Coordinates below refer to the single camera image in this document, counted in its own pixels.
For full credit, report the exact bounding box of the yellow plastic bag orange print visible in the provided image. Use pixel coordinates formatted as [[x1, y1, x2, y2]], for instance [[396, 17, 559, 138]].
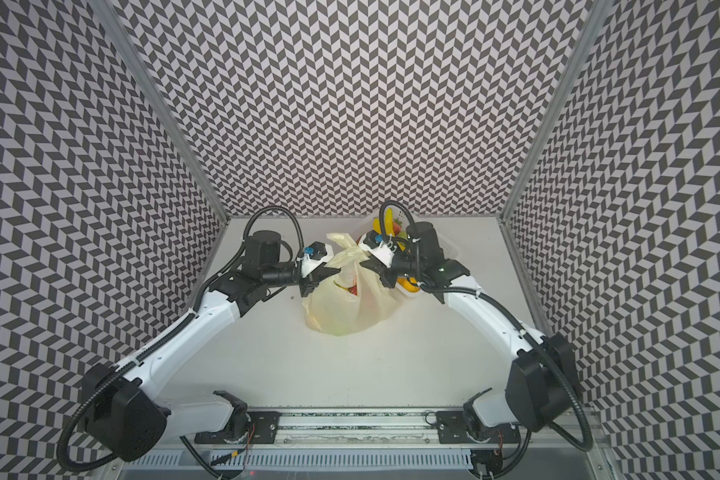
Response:
[[303, 233, 403, 336]]

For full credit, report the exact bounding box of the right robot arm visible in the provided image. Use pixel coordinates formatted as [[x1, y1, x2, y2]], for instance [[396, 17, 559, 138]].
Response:
[[361, 200, 594, 452]]

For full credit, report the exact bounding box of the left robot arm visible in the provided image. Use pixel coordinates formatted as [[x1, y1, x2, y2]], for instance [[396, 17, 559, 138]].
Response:
[[55, 206, 339, 473]]

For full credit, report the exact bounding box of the yellow orange fruit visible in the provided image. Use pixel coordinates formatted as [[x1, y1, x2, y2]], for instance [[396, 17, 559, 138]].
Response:
[[397, 278, 420, 294]]

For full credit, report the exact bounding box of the yellow banana bunch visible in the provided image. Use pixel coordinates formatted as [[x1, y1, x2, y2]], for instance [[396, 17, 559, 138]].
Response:
[[372, 208, 408, 250]]

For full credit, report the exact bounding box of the white plastic fruit basket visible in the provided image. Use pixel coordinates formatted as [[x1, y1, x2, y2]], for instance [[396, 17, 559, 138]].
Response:
[[353, 206, 460, 298]]

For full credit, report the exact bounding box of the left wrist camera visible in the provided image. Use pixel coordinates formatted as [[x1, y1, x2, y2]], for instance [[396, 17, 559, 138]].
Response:
[[300, 241, 334, 278]]

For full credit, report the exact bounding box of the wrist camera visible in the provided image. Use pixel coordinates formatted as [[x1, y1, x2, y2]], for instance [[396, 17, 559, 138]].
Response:
[[300, 241, 334, 278], [359, 230, 394, 267]]

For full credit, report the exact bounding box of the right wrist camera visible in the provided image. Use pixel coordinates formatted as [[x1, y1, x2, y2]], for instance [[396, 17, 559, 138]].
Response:
[[359, 230, 394, 267]]

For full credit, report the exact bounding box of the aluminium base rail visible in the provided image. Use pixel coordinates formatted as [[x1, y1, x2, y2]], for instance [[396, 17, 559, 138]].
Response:
[[155, 406, 610, 451]]

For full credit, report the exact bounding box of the aluminium right corner post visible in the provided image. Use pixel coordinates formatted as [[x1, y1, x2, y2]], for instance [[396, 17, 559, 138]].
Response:
[[499, 0, 614, 224]]

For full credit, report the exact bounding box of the aluminium corner post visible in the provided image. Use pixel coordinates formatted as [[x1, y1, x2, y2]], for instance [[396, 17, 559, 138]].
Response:
[[499, 0, 614, 224], [88, 0, 229, 222]]

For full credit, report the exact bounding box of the aluminium left corner post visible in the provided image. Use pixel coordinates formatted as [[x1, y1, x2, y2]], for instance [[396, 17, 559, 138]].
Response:
[[88, 0, 229, 222]]

